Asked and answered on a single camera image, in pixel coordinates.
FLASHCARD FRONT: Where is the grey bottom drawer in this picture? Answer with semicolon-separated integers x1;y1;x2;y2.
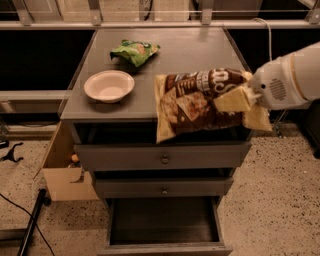
97;197;233;256

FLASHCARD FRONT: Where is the cardboard box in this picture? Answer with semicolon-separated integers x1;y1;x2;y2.
39;122;98;201

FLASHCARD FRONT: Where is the orange ball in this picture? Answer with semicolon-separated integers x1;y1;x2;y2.
71;154;80;163

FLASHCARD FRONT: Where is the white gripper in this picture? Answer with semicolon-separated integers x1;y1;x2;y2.
213;55;305;112

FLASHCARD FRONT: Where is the white cable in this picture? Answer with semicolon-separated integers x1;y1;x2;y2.
253;17;274;63

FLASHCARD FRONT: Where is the grey top drawer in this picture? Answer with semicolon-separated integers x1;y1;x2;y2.
74;142;251;171

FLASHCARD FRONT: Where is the grey drawer cabinet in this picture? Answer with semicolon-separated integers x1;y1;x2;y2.
61;29;250;192

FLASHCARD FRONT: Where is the black clamp tool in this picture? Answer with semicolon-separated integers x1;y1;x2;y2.
0;142;23;163

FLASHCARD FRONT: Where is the brown chip bag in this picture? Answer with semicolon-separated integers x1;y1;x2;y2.
154;68;272;143

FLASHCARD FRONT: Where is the grey middle drawer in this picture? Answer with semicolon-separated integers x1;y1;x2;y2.
95;178;233;198

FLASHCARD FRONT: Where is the grey drawer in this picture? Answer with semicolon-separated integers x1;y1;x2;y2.
97;197;233;256
74;142;251;171
95;178;233;198

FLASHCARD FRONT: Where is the black metal bar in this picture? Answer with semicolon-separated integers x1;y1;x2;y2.
17;189;47;256

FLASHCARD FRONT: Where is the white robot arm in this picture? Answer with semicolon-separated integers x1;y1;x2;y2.
213;42;320;112

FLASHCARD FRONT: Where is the metal rail frame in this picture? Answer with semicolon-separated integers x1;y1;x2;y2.
0;0;320;113

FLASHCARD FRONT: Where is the green chip bag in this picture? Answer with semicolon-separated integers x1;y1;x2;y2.
110;40;161;67

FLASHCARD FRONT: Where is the white paper bowl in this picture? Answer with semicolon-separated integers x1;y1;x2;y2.
84;70;135;103

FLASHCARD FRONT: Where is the black floor cable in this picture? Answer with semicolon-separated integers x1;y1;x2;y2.
0;192;56;256

